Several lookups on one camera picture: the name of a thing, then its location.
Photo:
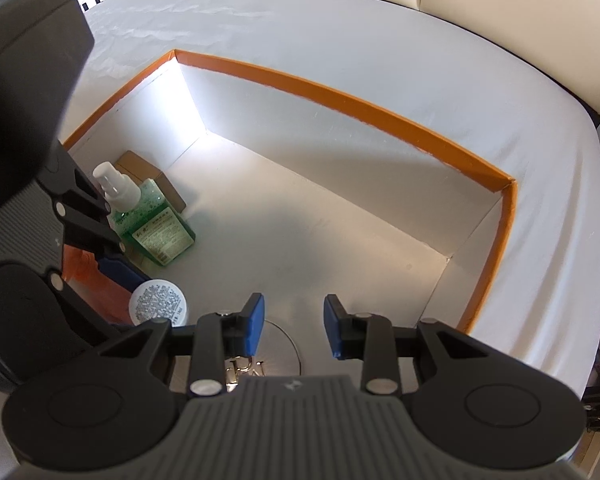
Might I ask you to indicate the orange pink silicone bottle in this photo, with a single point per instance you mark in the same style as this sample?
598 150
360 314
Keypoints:
104 296

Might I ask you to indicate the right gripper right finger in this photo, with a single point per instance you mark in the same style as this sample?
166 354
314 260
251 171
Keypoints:
368 338

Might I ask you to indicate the green spray bottle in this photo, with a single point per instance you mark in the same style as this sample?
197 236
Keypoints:
143 217

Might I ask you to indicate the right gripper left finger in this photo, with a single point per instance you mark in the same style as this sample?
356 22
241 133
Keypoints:
221 337

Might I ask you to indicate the orange cardboard storage box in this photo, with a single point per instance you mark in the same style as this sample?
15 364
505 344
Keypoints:
297 191

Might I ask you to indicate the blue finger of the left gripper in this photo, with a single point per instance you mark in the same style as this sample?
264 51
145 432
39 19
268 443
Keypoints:
122 271

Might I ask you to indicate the white bed sheet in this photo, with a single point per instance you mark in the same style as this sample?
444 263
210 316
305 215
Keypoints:
501 401

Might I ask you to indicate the white cream jar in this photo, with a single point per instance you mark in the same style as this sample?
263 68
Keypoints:
158 299

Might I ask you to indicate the brown cardboard small box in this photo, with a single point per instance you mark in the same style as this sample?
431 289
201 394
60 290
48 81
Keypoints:
139 170

